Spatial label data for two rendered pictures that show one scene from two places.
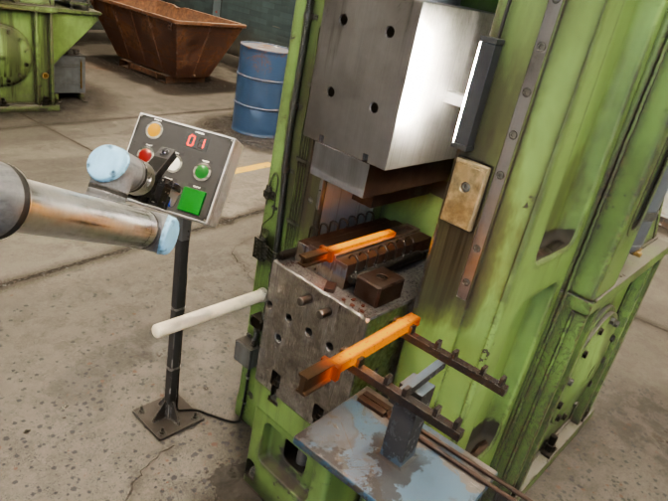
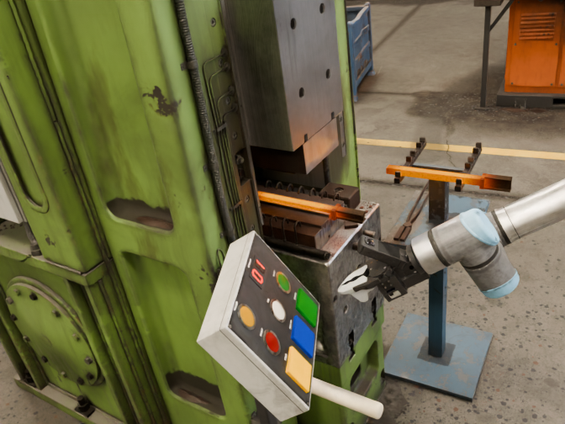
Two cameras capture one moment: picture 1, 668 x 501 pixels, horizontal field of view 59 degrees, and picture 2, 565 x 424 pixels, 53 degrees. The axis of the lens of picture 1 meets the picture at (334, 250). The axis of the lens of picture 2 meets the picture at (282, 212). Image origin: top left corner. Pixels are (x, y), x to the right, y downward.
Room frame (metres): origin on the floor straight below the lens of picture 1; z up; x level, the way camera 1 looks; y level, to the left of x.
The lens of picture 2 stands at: (1.70, 1.53, 1.94)
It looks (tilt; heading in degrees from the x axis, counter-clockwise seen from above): 31 degrees down; 269
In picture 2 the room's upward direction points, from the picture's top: 9 degrees counter-clockwise
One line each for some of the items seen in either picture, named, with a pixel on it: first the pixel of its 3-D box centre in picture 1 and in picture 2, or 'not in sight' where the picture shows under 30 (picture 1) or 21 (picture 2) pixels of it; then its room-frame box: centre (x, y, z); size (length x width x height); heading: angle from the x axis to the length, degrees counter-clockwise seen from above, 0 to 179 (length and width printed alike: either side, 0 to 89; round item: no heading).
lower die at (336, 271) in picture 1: (366, 247); (275, 213); (1.68, -0.10, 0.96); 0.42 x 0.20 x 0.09; 142
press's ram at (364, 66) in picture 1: (417, 80); (257, 53); (1.66, -0.13, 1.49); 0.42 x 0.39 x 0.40; 142
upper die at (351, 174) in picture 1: (385, 161); (262, 136); (1.68, -0.10, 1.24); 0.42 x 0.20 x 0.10; 142
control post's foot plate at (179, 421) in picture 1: (168, 407); not in sight; (1.80, 0.52, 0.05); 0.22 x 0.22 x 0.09; 52
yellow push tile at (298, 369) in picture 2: not in sight; (297, 369); (1.70, 0.65, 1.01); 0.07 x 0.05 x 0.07; 77
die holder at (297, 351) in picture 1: (364, 324); (291, 266); (1.66, -0.15, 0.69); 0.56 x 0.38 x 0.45; 142
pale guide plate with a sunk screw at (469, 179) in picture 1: (464, 194); not in sight; (1.43, -0.30, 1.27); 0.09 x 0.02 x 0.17; 52
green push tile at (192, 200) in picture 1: (192, 201); (305, 308); (1.65, 0.46, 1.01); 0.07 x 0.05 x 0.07; 77
